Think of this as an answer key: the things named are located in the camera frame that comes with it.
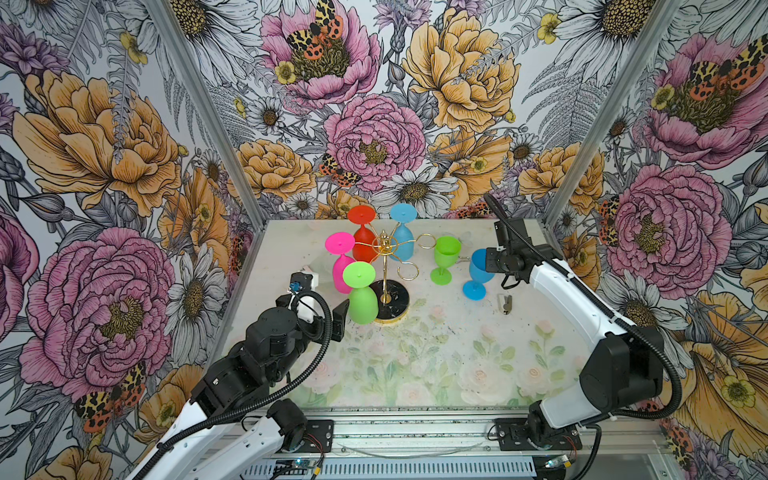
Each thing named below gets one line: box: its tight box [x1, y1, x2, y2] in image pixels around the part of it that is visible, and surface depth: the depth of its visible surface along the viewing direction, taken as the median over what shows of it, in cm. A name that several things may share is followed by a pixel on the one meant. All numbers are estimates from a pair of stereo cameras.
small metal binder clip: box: [497, 293, 513, 316], surface depth 99 cm
